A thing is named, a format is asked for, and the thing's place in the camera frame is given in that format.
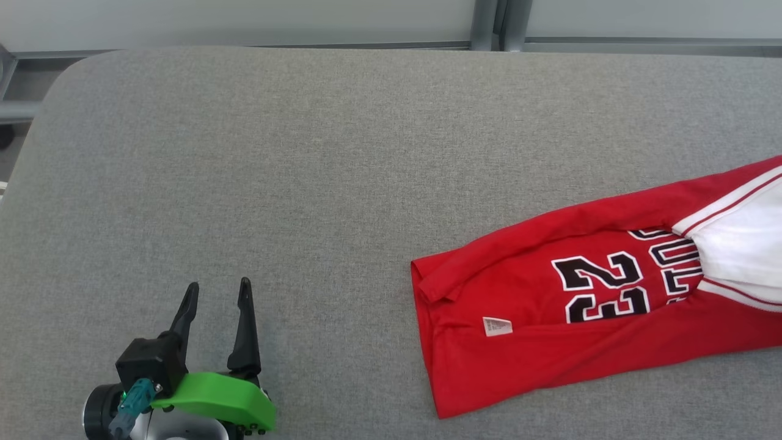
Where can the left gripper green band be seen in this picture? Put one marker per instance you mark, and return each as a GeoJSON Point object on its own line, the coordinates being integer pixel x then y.
{"type": "Point", "coordinates": [214, 400]}

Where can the red jersey shirt white sleeves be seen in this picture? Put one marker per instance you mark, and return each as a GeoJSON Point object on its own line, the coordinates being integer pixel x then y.
{"type": "Point", "coordinates": [519, 366]}

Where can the left robot arm black joint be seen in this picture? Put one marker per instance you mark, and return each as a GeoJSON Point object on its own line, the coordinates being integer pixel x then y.
{"type": "Point", "coordinates": [98, 415]}

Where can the grey fabric sofa cushion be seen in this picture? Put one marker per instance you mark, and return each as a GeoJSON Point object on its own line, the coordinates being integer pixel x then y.
{"type": "Point", "coordinates": [275, 183]}

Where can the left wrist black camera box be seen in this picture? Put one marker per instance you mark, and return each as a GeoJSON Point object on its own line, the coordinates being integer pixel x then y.
{"type": "Point", "coordinates": [146, 363]}

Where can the grey metal cart frame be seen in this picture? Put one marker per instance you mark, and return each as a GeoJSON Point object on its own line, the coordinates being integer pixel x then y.
{"type": "Point", "coordinates": [18, 112]}

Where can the grey metal partition post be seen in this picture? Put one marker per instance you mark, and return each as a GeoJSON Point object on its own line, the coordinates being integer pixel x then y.
{"type": "Point", "coordinates": [516, 24]}
{"type": "Point", "coordinates": [484, 24]}

